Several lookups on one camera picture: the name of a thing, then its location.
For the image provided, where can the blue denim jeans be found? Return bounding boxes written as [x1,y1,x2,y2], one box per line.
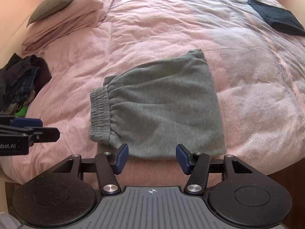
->
[12,66,39,103]

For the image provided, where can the folded dark navy garment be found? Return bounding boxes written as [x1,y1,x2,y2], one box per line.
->
[247,0,304,36]

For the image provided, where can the pink pillow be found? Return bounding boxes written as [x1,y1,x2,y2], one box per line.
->
[21,0,122,51]

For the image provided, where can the grey sweatpants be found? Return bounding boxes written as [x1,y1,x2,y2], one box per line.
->
[90,49,226,160]

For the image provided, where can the black jacket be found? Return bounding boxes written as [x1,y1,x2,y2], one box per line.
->
[1,53,37,112]

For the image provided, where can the cream padded headboard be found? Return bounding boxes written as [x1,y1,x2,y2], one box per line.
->
[1,18,29,68]

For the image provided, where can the green knitted garment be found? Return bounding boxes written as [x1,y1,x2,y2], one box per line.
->
[14,104,28,118]

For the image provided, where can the dark maroon garment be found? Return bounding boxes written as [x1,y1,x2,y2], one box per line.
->
[34,57,52,95]

